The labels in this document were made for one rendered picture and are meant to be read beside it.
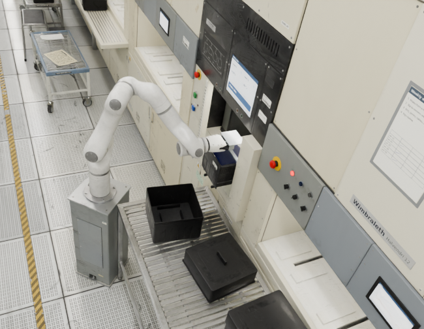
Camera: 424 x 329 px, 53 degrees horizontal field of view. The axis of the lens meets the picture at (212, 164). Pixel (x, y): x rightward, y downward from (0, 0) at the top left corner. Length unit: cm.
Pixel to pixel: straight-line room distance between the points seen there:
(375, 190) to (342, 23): 59
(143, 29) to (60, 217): 179
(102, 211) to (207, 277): 78
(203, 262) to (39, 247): 155
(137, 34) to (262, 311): 283
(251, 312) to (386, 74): 112
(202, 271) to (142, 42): 249
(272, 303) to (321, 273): 45
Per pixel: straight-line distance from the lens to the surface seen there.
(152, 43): 414
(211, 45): 252
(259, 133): 212
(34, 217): 364
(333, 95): 167
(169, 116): 214
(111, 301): 311
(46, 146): 427
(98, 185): 257
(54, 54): 479
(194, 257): 226
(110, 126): 228
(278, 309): 200
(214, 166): 238
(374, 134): 153
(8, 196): 384
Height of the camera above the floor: 266
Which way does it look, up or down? 40 degrees down
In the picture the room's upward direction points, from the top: 11 degrees clockwise
